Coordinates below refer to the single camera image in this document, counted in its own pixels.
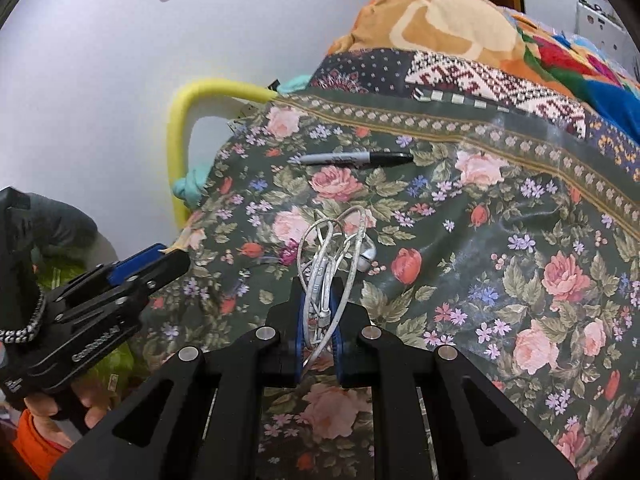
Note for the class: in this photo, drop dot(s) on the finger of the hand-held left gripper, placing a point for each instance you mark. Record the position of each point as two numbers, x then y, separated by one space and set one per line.
137 262
170 267

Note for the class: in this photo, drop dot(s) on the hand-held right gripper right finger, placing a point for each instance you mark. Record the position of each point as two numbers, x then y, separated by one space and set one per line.
339 360

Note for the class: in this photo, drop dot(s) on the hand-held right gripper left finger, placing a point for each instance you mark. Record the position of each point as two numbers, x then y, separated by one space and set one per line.
298 350

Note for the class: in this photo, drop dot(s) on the person's left forearm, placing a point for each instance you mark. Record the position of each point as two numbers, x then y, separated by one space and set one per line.
35 445

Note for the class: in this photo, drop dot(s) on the person's left hand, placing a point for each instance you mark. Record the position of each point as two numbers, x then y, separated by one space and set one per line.
42 405

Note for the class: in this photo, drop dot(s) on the green bag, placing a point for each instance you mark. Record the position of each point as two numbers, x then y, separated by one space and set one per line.
112 365

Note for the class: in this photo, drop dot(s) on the grey cloth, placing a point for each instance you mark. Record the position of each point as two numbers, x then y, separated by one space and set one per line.
65 220

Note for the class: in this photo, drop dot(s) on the yellow foam tube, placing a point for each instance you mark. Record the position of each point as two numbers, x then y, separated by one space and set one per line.
177 125

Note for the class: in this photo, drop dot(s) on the grey black marker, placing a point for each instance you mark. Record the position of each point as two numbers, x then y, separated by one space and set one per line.
350 159

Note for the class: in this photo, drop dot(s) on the dark floral bedspread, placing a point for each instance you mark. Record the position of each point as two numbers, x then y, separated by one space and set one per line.
500 240

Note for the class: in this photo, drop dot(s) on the dark patterned blanket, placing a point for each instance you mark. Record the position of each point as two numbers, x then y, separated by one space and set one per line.
370 67

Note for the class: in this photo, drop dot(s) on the orange blanket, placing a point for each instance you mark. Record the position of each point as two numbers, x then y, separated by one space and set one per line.
390 25

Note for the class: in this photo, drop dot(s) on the multicoloured blanket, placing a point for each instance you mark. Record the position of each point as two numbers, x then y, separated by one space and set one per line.
600 85

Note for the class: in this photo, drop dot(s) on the small white cabinet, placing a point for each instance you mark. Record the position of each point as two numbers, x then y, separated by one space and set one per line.
595 25

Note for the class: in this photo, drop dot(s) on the wall socket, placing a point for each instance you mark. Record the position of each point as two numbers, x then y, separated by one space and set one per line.
246 110

